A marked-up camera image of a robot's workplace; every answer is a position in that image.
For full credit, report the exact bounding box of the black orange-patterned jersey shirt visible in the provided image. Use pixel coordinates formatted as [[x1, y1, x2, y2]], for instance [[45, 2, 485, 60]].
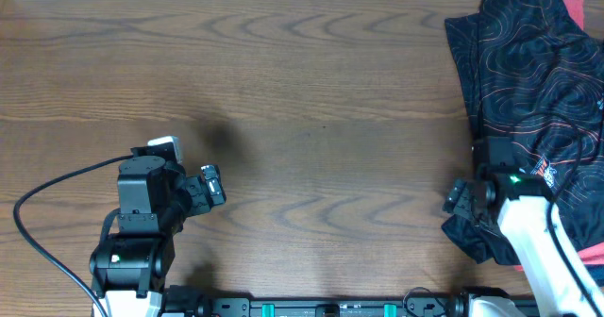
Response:
[[441, 0, 604, 266]]

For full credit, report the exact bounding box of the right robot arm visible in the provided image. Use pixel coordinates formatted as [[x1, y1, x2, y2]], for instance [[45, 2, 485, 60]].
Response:
[[444, 165, 603, 316]]

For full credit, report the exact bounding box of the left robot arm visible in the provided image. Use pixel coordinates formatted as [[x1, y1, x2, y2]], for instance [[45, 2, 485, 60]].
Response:
[[90, 156, 227, 316]]

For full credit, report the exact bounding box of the red printed t-shirt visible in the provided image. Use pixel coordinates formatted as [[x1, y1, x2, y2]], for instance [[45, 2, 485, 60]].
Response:
[[521, 0, 603, 280]]

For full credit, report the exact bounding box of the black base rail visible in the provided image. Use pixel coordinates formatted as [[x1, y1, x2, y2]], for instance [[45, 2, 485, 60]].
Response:
[[162, 286, 544, 317]]

